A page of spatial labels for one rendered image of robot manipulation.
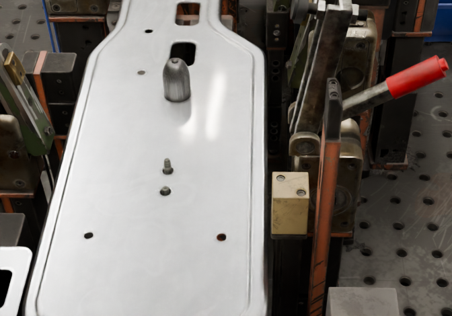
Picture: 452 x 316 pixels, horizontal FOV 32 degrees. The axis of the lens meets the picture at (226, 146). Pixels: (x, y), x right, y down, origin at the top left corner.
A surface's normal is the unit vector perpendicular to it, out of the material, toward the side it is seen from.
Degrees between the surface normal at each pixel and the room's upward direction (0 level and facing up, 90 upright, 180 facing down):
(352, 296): 0
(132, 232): 0
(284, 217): 90
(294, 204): 90
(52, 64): 0
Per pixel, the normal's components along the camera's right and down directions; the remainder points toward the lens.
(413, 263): -0.02, -0.72
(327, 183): -0.04, 0.69
